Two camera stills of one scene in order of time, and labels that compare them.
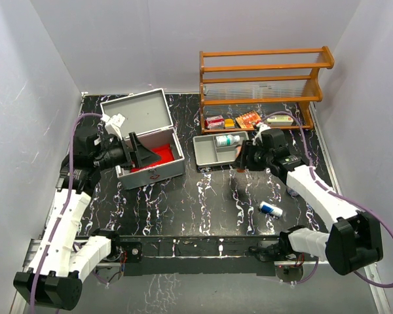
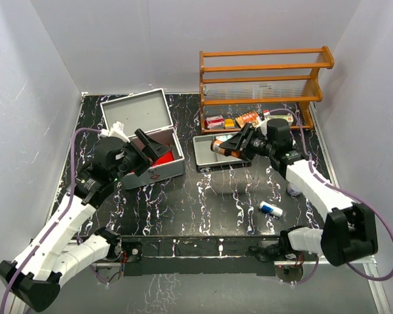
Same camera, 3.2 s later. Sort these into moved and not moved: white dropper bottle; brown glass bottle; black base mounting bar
Moved: brown glass bottle
Not moved: black base mounting bar; white dropper bottle
